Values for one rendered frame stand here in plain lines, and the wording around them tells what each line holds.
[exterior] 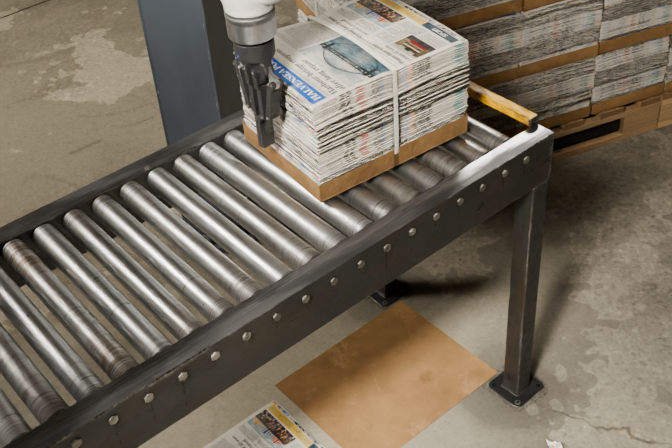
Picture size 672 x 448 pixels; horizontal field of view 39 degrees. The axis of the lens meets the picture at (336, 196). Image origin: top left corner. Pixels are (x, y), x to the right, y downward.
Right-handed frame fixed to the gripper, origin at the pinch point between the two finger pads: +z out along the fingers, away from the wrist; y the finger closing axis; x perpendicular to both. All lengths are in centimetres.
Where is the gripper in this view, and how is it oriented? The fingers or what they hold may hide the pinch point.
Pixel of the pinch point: (265, 129)
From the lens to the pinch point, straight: 185.2
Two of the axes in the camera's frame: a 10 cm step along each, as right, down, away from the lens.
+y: -6.5, -4.4, 6.2
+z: 0.6, 7.8, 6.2
